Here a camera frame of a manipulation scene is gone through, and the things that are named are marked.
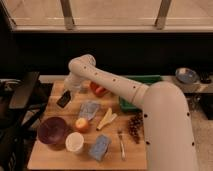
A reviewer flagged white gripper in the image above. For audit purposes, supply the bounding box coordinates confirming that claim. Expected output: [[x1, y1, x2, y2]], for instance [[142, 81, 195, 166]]
[[64, 73, 83, 94]]

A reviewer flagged black rectangular eraser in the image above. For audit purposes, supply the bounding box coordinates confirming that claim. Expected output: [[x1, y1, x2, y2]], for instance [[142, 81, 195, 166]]
[[57, 91, 71, 108]]

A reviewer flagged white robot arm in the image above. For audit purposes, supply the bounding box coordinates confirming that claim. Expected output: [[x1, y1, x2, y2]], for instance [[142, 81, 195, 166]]
[[65, 54, 199, 171]]

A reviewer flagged orange bowl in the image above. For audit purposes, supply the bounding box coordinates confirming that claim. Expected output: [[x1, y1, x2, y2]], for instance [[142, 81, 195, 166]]
[[90, 82, 108, 97]]

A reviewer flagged grey blue cloth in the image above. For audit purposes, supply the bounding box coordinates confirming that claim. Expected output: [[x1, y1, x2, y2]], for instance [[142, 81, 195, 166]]
[[78, 100, 100, 121]]

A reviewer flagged orange apple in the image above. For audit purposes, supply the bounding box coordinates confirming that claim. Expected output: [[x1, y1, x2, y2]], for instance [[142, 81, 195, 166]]
[[75, 118, 89, 133]]

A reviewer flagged purple bowl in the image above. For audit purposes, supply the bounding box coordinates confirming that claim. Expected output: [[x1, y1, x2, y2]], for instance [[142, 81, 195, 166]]
[[37, 117, 67, 145]]

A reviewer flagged black chair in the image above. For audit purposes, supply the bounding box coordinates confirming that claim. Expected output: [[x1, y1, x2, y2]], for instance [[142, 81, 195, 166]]
[[0, 72, 50, 171]]

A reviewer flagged white paper cup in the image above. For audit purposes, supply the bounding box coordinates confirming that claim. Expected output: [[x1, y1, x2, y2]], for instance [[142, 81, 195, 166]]
[[65, 132, 84, 154]]

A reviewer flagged silver fork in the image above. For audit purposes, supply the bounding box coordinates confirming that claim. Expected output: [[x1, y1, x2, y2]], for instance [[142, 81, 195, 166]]
[[117, 129, 126, 161]]

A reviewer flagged blue sponge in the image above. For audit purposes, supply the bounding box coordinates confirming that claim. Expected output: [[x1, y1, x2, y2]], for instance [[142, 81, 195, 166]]
[[88, 135, 111, 162]]

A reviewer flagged green plastic tray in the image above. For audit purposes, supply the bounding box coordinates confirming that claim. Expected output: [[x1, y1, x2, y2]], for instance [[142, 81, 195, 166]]
[[119, 75, 162, 113]]

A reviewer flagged bunch of dark grapes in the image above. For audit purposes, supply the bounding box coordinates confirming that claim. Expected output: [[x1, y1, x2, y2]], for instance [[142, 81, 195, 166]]
[[128, 113, 143, 144]]

